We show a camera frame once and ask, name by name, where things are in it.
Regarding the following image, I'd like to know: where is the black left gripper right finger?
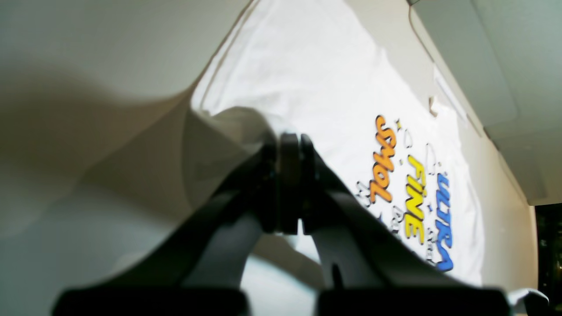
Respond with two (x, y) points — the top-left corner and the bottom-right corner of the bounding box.
(280, 133), (512, 316)

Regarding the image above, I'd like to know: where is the white printed T-shirt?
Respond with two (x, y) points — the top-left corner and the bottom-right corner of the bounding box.
(180, 0), (549, 316)

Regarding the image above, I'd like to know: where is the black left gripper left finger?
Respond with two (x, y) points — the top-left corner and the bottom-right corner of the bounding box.
(53, 138), (277, 316)

